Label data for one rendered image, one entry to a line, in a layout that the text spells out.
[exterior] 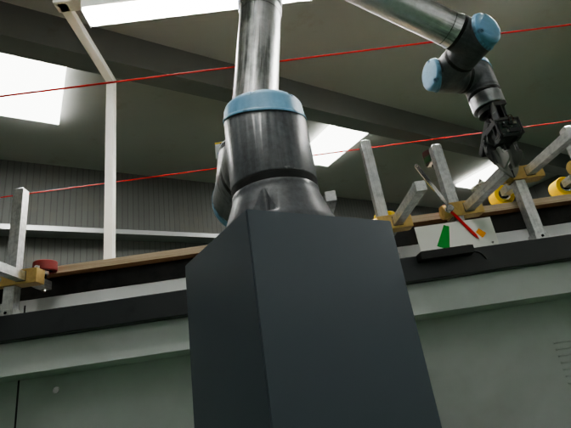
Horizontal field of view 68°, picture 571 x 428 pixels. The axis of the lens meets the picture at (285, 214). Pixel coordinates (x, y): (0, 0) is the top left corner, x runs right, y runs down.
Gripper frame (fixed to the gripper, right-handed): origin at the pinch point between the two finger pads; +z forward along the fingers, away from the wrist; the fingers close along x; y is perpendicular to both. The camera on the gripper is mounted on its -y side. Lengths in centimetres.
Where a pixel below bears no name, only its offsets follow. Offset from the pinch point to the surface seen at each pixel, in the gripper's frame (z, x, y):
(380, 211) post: -5.7, -30.0, -28.5
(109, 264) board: -6, -129, -45
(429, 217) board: -6.8, -7.5, -45.6
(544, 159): -11.3, 23.3, -17.1
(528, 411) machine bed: 63, 9, -52
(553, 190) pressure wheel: -12, 46, -50
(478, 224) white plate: 4.1, 1.2, -28.3
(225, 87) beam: -225, -95, -218
